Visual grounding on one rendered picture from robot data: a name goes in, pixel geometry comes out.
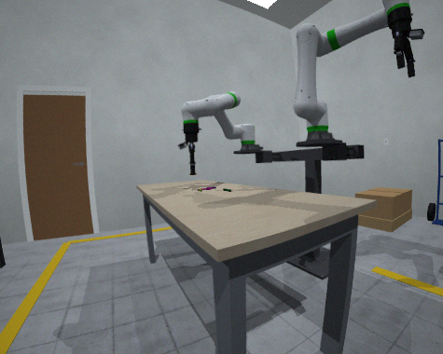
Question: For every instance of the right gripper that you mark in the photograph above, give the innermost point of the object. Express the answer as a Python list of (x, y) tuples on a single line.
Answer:
[(191, 138)]

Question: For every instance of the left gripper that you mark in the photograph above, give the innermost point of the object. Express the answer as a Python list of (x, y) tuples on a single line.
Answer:
[(403, 26)]

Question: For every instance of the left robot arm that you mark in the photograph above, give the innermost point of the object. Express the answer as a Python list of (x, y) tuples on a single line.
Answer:
[(306, 104)]

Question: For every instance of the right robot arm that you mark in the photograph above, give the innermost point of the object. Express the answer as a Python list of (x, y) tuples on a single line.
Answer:
[(191, 111)]

